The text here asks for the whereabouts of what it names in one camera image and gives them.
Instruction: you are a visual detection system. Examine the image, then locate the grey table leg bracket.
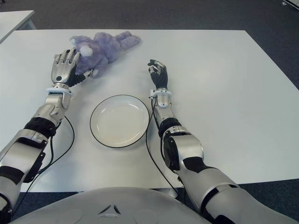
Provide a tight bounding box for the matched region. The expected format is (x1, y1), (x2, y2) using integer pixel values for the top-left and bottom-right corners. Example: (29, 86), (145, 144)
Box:
(161, 188), (178, 199)

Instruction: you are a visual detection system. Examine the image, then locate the white plate with black rim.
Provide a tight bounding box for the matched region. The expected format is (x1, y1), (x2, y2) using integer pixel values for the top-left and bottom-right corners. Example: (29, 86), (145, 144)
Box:
(90, 94), (150, 149)

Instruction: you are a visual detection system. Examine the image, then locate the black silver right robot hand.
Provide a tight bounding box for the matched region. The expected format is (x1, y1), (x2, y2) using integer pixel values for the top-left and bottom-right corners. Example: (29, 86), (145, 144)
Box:
(146, 59), (169, 90)

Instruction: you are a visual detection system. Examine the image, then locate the white side table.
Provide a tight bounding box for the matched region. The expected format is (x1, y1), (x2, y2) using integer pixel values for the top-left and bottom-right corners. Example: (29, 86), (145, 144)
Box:
(0, 10), (37, 44)

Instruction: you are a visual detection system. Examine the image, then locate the grey robot torso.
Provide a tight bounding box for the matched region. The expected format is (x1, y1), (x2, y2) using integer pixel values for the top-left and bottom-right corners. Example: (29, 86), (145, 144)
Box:
(14, 187), (211, 224)

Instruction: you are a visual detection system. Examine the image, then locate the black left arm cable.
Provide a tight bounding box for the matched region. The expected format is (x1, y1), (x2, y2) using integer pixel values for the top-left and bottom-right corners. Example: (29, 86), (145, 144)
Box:
(14, 115), (76, 210)

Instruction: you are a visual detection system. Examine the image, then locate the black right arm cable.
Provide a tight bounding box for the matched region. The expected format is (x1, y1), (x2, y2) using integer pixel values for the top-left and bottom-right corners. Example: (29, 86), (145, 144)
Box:
(145, 98), (185, 199)

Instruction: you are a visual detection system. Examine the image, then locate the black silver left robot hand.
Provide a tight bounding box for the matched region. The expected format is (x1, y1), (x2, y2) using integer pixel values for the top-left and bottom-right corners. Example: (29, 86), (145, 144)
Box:
(50, 48), (94, 86)

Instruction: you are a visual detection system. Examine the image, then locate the purple plush doll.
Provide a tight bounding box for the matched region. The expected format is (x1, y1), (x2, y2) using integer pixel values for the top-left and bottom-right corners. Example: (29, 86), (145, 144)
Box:
(70, 30), (142, 78)

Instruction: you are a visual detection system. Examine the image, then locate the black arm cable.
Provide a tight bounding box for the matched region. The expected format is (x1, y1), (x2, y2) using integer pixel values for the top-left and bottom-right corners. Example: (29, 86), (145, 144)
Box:
(145, 98), (185, 199)
(14, 115), (76, 210)

